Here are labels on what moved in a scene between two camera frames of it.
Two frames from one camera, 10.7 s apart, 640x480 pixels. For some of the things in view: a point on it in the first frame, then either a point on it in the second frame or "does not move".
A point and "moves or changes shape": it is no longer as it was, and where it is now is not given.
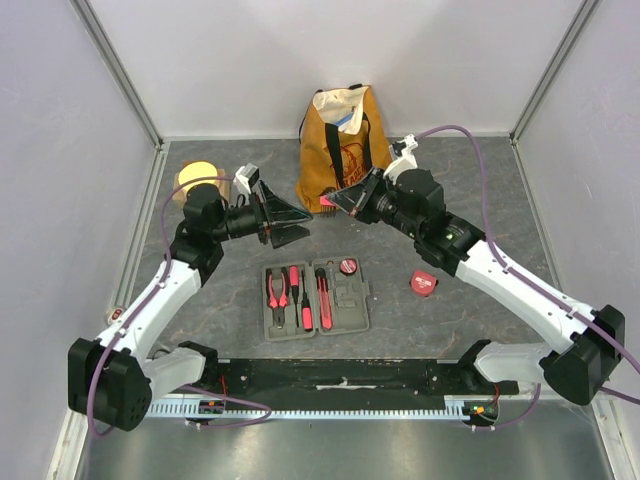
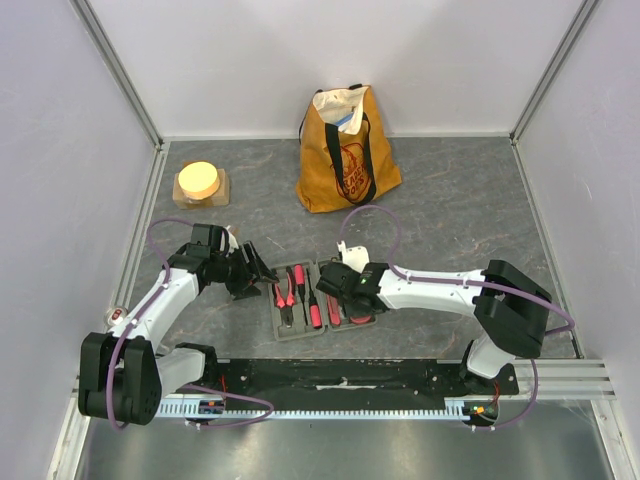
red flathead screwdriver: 294,281 moves or changes shape
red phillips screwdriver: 306,309 moves or changes shape
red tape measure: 423,283 moves or changes shape
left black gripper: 275,210 → 259,269
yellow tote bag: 341,141 does not move
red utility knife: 325,304 moves or changes shape
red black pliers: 277,305 moves or changes shape
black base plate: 324,381 does not move
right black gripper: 366,198 → 331,279
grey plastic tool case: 328,296 does not move
